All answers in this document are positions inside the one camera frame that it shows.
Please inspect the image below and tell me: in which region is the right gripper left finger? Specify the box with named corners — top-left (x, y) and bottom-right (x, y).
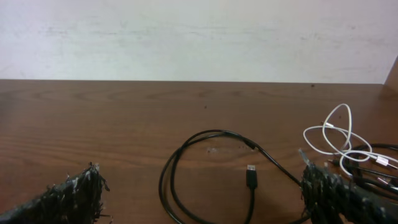
top-left (1, 163), bottom-right (110, 224)

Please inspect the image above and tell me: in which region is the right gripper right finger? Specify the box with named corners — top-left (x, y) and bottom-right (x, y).
top-left (299, 150), bottom-right (397, 223)

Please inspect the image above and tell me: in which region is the black usb cable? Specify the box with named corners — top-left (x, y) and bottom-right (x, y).
top-left (157, 129), bottom-right (312, 224)
top-left (326, 142), bottom-right (398, 202)

